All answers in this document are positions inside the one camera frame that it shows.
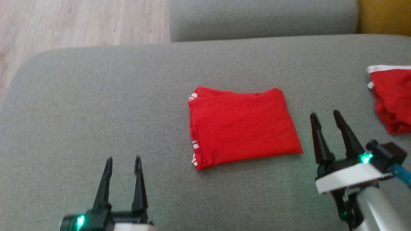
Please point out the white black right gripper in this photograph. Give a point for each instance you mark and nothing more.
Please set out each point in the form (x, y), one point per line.
(346, 178)

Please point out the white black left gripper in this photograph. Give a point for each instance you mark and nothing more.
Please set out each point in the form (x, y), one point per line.
(102, 221)

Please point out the red jersey with black numbers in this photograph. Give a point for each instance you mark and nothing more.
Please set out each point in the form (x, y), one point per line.
(240, 128)

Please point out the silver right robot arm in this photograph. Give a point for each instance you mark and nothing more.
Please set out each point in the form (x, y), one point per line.
(375, 208)

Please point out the red shorts with white stripes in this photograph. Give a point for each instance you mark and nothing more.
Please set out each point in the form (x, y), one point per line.
(393, 96)

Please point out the large grey sofa seat cushion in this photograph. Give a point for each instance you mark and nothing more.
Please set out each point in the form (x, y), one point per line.
(112, 112)

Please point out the small grey sofa cushion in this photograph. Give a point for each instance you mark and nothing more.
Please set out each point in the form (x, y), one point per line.
(263, 19)

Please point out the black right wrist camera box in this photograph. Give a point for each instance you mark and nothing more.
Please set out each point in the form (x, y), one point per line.
(387, 154)

